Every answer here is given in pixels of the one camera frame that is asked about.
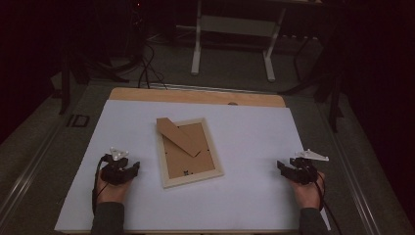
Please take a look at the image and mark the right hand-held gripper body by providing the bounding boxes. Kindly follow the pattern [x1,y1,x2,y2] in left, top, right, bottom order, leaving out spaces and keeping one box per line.
[289,148,330,186]

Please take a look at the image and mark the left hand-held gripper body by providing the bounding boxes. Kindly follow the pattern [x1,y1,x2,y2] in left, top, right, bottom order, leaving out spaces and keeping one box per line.
[100,146,132,186]

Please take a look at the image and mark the wooden picture frame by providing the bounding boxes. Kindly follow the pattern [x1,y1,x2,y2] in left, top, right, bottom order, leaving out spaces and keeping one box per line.
[156,117,225,190]

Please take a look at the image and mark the person's left hand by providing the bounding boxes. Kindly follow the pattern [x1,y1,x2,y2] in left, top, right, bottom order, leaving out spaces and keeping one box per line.
[94,176,133,206]

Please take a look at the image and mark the person's right hand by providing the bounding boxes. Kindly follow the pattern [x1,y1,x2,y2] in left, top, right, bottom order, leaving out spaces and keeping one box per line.
[289,172,326,211]

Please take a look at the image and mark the black metal stand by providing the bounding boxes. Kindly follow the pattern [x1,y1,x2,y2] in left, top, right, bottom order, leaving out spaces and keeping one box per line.
[279,32,346,133]
[58,48,130,116]

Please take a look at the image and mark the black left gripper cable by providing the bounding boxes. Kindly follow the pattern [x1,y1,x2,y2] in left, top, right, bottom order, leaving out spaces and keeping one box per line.
[91,154,111,215]

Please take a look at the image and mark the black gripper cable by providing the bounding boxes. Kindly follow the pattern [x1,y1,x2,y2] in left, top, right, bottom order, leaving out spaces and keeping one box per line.
[311,170,343,235]
[91,154,111,215]

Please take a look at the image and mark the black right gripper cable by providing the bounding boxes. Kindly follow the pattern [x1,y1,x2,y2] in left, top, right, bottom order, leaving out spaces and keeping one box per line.
[311,170,343,235]

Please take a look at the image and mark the metal floor rail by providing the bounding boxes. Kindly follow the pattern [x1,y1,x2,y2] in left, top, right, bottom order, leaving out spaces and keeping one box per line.
[316,100,382,235]
[147,82,279,96]
[0,121,64,224]

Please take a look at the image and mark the black rectangular floor bracket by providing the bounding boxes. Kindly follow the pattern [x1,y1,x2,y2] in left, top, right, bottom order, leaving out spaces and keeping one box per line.
[66,114,91,128]

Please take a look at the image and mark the black floor cables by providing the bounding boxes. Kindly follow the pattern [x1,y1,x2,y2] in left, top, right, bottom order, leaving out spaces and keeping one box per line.
[138,41,168,90]

